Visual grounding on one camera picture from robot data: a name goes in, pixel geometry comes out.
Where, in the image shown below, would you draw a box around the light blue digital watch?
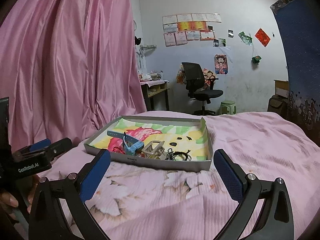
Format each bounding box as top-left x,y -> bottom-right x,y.
107,131 -> 144,156

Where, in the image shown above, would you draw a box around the beige square watch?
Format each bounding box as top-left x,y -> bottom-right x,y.
142,140 -> 165,159

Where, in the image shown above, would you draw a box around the black hair ties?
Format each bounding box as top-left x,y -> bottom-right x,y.
173,149 -> 193,162

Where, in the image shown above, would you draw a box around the left hand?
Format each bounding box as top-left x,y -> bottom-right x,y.
0,174 -> 41,218

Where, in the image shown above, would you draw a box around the pink curtain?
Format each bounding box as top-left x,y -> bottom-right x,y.
1,0 -> 146,150

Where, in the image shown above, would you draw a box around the pink floral bedspread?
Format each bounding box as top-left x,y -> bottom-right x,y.
4,110 -> 320,240

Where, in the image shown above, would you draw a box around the wooden desk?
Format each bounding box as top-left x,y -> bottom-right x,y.
140,80 -> 170,111

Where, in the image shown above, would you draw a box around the colourful cartoon paper liner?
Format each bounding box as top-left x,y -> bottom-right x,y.
88,118 -> 210,161

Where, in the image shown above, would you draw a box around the grey cardboard tray box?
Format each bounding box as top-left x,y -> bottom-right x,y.
85,115 -> 213,172

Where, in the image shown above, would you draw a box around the green plastic stool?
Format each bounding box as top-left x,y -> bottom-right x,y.
220,100 -> 237,115

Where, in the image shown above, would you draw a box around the black office chair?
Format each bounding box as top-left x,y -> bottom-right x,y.
182,62 -> 223,116

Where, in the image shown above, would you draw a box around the green hanging ornament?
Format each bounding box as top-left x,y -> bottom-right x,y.
252,55 -> 261,64

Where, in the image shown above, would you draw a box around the anime character poster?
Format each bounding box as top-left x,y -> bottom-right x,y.
214,54 -> 228,75

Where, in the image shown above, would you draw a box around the red paper square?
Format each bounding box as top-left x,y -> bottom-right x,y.
255,28 -> 271,47

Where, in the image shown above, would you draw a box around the wall certificates cluster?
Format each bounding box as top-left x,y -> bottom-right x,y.
162,13 -> 222,47

